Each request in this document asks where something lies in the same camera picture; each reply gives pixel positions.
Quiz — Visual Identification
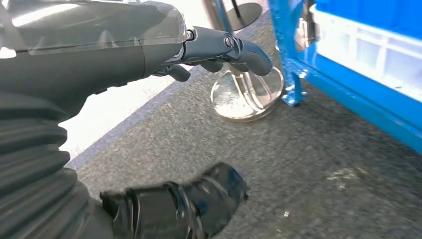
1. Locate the blue metal shelf rack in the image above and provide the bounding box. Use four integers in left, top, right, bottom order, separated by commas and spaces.
267, 0, 422, 156

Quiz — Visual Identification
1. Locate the chrome stanchion with chrome base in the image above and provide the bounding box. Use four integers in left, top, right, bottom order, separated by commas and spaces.
202, 0, 285, 123

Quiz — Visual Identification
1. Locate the chrome stanchion with black cap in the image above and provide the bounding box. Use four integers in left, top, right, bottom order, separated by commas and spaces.
295, 16, 320, 52

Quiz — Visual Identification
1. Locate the white plastic crate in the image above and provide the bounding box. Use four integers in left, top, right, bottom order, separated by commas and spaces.
310, 4, 422, 103

